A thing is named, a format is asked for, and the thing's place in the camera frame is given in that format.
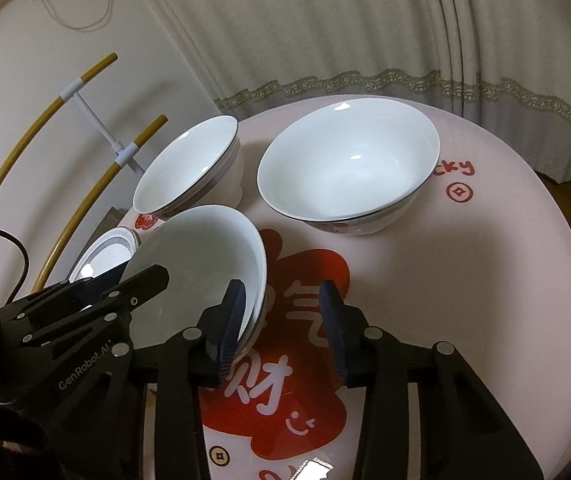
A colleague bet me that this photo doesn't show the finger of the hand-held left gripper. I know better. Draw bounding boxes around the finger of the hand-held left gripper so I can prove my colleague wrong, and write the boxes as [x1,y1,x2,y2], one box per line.
[20,266,170,347]
[13,270,127,322]

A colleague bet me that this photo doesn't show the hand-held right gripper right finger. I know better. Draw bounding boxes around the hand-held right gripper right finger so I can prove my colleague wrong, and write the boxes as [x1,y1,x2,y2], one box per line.
[318,280,547,480]

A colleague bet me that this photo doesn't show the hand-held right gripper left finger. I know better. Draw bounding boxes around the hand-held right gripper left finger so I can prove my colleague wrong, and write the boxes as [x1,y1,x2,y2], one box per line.
[153,279,246,480]

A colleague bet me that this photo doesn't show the white grey-rimmed plate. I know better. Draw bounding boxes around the white grey-rimmed plate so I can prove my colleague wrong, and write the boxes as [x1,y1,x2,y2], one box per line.
[68,226,139,301]

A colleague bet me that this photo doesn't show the white bowl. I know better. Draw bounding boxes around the white bowl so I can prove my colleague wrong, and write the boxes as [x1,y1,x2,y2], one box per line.
[132,115,245,221]
[123,204,269,361]
[256,95,441,236]

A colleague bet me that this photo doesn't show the pink printed table mat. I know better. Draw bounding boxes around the pink printed table mat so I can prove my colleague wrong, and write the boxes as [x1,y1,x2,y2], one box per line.
[116,94,571,480]

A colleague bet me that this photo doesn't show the black cable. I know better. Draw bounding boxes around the black cable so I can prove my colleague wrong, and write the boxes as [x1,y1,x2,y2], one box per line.
[0,227,31,306]

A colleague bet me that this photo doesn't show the wooden barre rail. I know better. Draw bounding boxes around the wooden barre rail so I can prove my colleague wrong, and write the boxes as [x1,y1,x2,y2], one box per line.
[0,52,119,186]
[33,115,169,293]

